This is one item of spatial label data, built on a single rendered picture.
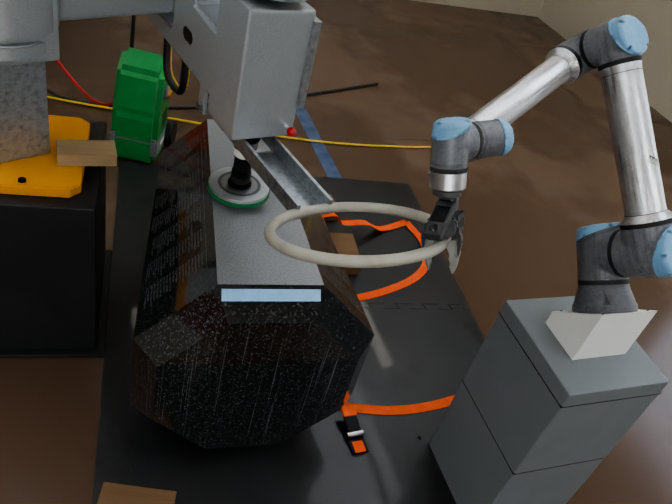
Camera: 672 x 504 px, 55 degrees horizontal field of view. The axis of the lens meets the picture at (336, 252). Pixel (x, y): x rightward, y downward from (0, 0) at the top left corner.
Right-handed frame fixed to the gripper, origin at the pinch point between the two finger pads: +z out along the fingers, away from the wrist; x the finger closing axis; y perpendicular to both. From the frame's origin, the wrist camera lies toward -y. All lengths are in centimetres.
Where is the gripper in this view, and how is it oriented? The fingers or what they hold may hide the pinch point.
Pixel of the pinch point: (439, 267)
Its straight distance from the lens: 166.5
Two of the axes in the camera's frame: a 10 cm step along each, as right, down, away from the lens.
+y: 4.4, -3.0, 8.4
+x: -9.0, -1.5, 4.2
